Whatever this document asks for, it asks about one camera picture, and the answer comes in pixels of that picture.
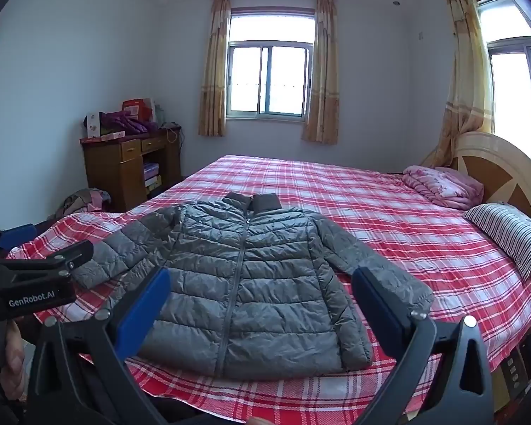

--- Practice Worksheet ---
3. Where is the grey puffer jacket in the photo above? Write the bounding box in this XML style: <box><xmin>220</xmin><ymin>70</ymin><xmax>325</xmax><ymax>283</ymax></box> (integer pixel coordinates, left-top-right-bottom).
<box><xmin>73</xmin><ymin>191</ymin><xmax>434</xmax><ymax>381</ymax></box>

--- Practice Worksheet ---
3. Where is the striped pillow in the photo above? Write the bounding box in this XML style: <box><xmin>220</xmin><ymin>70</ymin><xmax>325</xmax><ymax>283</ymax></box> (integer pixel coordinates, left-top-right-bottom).
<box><xmin>462</xmin><ymin>203</ymin><xmax>531</xmax><ymax>282</ymax></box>

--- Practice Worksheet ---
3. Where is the purple jacket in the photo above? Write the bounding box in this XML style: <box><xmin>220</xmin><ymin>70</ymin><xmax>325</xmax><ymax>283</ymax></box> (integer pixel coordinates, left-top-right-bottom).
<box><xmin>98</xmin><ymin>110</ymin><xmax>149</xmax><ymax>136</ymax></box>

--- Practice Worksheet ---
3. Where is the brown wooden desk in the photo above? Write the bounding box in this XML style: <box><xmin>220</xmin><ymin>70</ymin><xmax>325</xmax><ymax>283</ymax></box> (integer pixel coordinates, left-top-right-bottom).
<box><xmin>80</xmin><ymin>126</ymin><xmax>183</xmax><ymax>213</ymax></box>

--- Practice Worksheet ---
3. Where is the long yellow curtain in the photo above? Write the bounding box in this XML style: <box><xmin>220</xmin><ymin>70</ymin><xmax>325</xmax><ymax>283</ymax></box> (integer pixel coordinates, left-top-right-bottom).
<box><xmin>420</xmin><ymin>0</ymin><xmax>496</xmax><ymax>169</ymax></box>

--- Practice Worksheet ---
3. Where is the bed with red plaid sheet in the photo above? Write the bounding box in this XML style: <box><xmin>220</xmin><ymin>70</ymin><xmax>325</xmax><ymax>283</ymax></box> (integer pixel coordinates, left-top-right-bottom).
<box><xmin>6</xmin><ymin>155</ymin><xmax>531</xmax><ymax>423</ymax></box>

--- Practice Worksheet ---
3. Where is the yellow patterned curtain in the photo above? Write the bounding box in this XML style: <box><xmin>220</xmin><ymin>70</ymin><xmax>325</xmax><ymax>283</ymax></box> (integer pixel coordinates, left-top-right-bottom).
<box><xmin>302</xmin><ymin>0</ymin><xmax>339</xmax><ymax>145</ymax></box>
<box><xmin>198</xmin><ymin>0</ymin><xmax>232</xmax><ymax>137</ymax></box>

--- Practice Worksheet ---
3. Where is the wooden headboard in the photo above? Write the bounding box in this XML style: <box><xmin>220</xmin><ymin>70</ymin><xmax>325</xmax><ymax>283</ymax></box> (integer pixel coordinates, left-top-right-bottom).
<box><xmin>451</xmin><ymin>132</ymin><xmax>531</xmax><ymax>226</ymax></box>

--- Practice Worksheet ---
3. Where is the sliding window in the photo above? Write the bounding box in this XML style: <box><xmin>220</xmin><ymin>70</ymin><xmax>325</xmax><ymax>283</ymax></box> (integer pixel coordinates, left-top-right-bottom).
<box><xmin>227</xmin><ymin>9</ymin><xmax>316</xmax><ymax>119</ymax></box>

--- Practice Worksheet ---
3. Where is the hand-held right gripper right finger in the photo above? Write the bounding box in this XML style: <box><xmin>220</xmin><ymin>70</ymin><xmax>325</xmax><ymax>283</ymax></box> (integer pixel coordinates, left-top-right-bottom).
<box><xmin>351</xmin><ymin>266</ymin><xmax>495</xmax><ymax>425</ymax></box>

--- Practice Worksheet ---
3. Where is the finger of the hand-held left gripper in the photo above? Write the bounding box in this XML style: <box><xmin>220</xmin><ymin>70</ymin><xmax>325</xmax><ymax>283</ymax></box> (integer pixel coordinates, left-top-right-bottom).
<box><xmin>0</xmin><ymin>225</ymin><xmax>37</xmax><ymax>255</ymax></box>
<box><xmin>0</xmin><ymin>240</ymin><xmax>95</xmax><ymax>276</ymax></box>

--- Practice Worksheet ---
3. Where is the stack of books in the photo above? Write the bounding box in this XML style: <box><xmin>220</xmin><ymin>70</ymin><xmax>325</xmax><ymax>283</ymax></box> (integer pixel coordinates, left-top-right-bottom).
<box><xmin>143</xmin><ymin>162</ymin><xmax>162</xmax><ymax>196</ymax></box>

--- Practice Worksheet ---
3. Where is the pink flat box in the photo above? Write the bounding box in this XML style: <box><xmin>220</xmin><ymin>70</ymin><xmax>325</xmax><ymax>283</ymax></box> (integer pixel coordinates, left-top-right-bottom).
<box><xmin>80</xmin><ymin>131</ymin><xmax>127</xmax><ymax>143</ymax></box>

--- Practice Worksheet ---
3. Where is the large side window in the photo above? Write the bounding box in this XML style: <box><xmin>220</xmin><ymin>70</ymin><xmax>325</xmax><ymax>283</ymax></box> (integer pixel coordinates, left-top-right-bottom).
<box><xmin>473</xmin><ymin>0</ymin><xmax>531</xmax><ymax>164</ymax></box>

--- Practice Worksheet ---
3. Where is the white printed box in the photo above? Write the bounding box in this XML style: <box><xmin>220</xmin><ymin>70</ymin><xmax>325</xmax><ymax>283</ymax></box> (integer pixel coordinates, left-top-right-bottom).
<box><xmin>85</xmin><ymin>113</ymin><xmax>103</xmax><ymax>139</ymax></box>

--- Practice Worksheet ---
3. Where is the pink patterned pillow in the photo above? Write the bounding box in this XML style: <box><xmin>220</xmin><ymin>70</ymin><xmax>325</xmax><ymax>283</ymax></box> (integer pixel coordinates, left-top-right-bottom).
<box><xmin>402</xmin><ymin>165</ymin><xmax>485</xmax><ymax>211</ymax></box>

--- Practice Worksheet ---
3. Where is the person's left hand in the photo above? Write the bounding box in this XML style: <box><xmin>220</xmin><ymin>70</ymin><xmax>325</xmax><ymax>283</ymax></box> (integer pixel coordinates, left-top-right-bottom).
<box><xmin>0</xmin><ymin>320</ymin><xmax>28</xmax><ymax>403</ymax></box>

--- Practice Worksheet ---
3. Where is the red box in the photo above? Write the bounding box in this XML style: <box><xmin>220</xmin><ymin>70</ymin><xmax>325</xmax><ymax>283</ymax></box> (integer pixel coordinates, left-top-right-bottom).
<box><xmin>122</xmin><ymin>98</ymin><xmax>155</xmax><ymax>123</ymax></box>

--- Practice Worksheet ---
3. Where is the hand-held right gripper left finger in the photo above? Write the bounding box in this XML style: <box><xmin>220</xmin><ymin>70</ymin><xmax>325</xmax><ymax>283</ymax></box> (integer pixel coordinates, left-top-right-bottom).
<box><xmin>25</xmin><ymin>267</ymin><xmax>173</xmax><ymax>425</ymax></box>

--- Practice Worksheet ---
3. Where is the pile of clothes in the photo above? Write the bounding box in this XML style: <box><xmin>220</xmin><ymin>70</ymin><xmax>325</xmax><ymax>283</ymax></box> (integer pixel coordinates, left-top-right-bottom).
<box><xmin>55</xmin><ymin>188</ymin><xmax>112</xmax><ymax>223</ymax></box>

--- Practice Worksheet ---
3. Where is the desk cable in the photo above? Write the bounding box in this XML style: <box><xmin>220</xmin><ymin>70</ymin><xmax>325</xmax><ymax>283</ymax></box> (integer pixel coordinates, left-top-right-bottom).
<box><xmin>159</xmin><ymin>121</ymin><xmax>183</xmax><ymax>146</ymax></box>

